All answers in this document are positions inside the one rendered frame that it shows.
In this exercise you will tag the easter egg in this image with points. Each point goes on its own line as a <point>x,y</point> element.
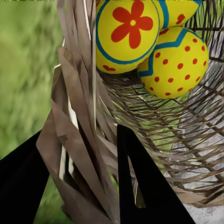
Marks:
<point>176,13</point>
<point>176,65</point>
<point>126,34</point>

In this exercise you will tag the wicker basket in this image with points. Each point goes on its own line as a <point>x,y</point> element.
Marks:
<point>78,142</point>

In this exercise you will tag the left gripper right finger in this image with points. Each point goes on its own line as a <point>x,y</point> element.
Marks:
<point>162,204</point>

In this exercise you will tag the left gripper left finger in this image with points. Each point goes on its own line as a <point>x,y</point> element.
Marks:
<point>23,178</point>

